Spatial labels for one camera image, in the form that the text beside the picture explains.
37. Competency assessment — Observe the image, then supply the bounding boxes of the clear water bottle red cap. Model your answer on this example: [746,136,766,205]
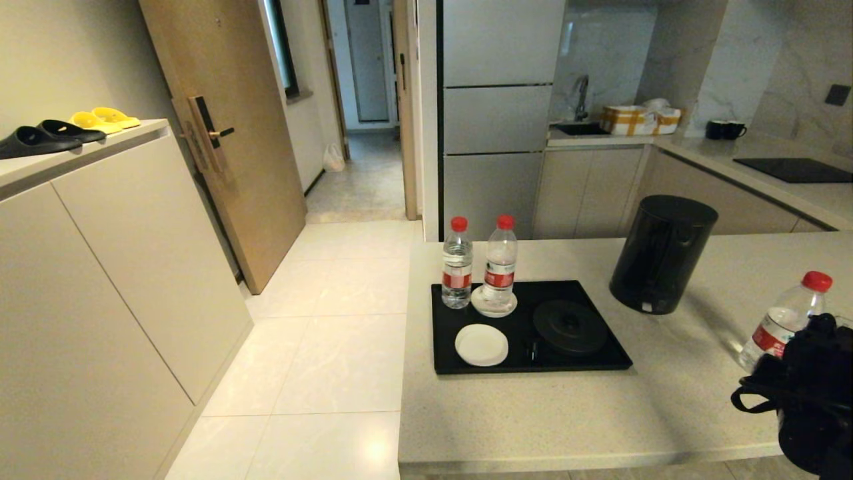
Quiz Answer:
[483,214,519,314]
[441,216,474,309]
[738,271,834,373]

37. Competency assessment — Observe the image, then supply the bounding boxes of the dark green electric kettle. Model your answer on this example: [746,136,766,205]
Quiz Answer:
[609,195,720,315]

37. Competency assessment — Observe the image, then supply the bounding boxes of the round black kettle base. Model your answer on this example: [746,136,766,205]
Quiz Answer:
[533,300,609,356]

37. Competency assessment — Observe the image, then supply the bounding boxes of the black induction cooktop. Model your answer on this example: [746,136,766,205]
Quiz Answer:
[734,157,853,184]

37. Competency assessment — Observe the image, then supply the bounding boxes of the black rectangular tray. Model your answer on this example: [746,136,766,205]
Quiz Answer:
[430,280,634,375]

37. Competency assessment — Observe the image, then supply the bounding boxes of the beige kitchen base cabinets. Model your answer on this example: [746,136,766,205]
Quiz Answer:
[536,143,834,238]

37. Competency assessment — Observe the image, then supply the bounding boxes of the large yellow checked basket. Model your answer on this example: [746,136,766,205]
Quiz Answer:
[602,104,659,135]

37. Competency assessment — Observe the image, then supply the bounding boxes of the dark kitchen sink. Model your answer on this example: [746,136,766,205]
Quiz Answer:
[552,121,611,136]

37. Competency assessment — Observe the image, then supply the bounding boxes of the white paper coaster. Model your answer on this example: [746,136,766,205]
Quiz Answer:
[454,324,510,367]
[470,285,518,319]

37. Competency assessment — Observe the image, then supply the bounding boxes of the chrome kitchen faucet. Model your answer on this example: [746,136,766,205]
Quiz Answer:
[574,73,592,122]

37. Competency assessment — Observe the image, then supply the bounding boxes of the grey refrigerator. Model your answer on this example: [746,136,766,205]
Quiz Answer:
[436,0,567,241]

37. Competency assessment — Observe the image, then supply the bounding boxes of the pale hallway door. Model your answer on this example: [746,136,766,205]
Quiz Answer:
[347,0,391,121]

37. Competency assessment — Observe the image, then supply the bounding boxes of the dark framed window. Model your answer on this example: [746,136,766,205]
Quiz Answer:
[263,0,299,98]

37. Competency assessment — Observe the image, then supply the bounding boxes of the light wooden door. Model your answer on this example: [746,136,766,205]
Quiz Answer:
[138,0,308,295]

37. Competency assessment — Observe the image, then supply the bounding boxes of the black and brass door lock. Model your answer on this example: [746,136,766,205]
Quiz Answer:
[179,95,235,177]

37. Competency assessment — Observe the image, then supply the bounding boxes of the beige shoe cabinet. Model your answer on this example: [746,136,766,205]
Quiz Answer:
[0,119,254,480]

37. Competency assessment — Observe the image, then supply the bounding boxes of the yellow slipper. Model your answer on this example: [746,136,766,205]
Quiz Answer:
[90,106,141,128]
[67,110,125,134]

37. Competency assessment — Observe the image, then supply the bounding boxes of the black slipper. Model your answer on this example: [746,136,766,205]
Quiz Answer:
[0,125,82,159]
[37,119,106,143]

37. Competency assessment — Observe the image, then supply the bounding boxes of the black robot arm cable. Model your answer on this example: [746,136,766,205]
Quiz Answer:
[731,375,788,415]

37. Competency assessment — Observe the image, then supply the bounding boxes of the wooden door frame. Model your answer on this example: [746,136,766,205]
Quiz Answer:
[392,0,421,220]

